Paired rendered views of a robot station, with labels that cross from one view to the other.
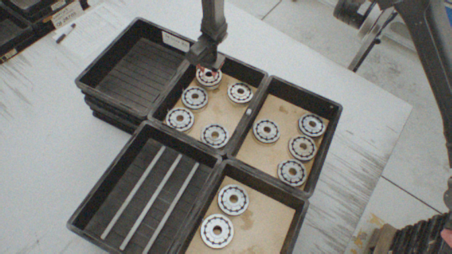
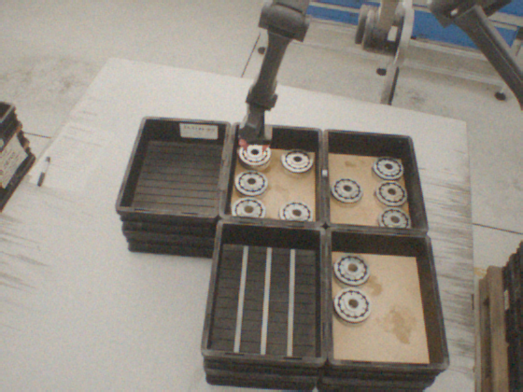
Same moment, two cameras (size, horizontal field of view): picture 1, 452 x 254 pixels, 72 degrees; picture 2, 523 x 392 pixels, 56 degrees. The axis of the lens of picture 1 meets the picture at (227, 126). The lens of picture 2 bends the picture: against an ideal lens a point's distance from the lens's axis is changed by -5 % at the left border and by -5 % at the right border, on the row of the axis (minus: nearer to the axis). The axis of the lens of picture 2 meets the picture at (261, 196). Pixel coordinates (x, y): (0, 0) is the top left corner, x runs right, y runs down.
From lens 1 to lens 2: 57 cm
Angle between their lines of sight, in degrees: 13
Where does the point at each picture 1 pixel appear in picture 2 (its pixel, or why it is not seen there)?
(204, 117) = (271, 201)
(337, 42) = (340, 87)
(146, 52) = (164, 155)
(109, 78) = (139, 198)
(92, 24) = (69, 150)
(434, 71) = (498, 62)
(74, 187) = (154, 338)
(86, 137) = (135, 278)
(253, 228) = (385, 289)
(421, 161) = (490, 189)
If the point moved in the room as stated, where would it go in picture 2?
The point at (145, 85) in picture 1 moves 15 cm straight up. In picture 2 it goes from (185, 190) to (181, 157)
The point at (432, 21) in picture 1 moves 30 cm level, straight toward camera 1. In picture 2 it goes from (484, 26) to (477, 111)
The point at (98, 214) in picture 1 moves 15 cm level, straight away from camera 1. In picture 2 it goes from (215, 341) to (161, 325)
